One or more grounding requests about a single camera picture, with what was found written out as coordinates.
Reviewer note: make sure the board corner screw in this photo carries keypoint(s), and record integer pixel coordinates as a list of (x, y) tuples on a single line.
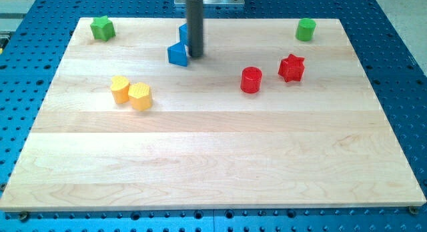
[(413, 210), (23, 216)]

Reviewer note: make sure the green cylinder block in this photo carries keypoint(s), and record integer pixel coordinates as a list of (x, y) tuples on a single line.
[(305, 29)]

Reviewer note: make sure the green star block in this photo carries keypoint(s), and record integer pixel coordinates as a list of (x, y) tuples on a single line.
[(102, 28)]

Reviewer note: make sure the yellow heart block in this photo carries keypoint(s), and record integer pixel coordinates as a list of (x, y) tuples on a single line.
[(119, 88)]

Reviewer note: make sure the wooden board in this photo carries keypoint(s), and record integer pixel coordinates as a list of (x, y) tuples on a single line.
[(323, 141)]

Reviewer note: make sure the blue cube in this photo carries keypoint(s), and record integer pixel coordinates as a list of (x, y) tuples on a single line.
[(183, 34)]

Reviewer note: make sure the blue triangular block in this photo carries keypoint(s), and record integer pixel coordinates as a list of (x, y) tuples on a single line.
[(177, 54)]

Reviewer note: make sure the right board corner screw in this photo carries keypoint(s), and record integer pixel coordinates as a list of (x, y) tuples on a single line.
[(413, 210)]

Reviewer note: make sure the red star block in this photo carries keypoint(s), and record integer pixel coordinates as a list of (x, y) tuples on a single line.
[(292, 68)]

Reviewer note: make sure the yellow hexagon block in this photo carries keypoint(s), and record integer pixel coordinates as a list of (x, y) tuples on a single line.
[(140, 96)]

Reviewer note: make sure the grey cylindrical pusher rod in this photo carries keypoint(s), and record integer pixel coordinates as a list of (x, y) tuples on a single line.
[(194, 17)]

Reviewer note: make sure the red cylinder block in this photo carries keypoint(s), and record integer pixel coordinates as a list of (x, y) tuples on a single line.
[(251, 80)]

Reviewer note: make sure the left board corner screw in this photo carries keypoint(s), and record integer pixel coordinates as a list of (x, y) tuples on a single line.
[(23, 216)]

